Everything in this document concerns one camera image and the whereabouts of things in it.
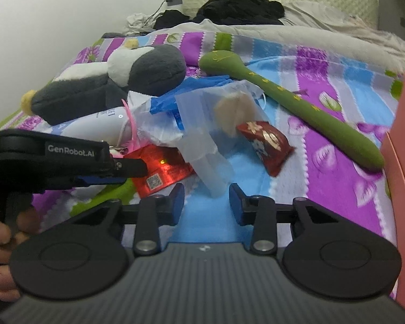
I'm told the long green plush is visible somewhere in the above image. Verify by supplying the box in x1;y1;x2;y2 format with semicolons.
198;50;385;171

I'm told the small black cloth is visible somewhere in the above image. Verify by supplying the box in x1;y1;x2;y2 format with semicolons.
153;9;191;30

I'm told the thin charger cable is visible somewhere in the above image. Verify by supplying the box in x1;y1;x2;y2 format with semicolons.
143;0;167;28

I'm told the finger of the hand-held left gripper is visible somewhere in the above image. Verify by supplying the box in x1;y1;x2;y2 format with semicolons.
72;175;130;187
113;158;148;178

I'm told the pink ribbon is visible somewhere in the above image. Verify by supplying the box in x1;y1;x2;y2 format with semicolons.
121;99;140;153

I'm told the striped floral bedsheet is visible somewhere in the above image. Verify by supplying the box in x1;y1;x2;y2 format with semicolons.
0;32;405;298

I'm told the white tube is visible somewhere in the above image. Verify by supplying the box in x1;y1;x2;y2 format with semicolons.
52;106;136;146

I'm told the grey white penguin plush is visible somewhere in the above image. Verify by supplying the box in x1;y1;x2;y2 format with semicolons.
21;39;187;126

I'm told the white crumpled cloth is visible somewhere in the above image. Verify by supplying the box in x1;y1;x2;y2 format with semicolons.
124;12;163;36

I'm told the blue plastic bag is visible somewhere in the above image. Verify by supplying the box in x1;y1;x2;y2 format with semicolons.
150;76;237;129

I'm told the small clear packet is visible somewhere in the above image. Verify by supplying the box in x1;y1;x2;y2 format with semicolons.
213;91;258;136

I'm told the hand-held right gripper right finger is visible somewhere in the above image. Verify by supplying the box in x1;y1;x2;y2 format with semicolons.
229;183;342;256

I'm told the grey blanket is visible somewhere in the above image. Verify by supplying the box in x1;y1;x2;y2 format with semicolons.
155;2;405;73

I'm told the red snack packet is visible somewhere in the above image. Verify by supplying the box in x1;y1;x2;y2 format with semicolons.
236;120;295;177

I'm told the large black clothes pile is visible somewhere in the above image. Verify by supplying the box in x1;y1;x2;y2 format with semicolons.
194;0;286;26

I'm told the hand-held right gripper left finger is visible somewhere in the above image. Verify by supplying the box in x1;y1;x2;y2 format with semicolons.
66;183;185;255

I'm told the clear plastic bag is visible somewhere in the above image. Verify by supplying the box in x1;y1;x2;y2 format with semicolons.
174;79;268;198

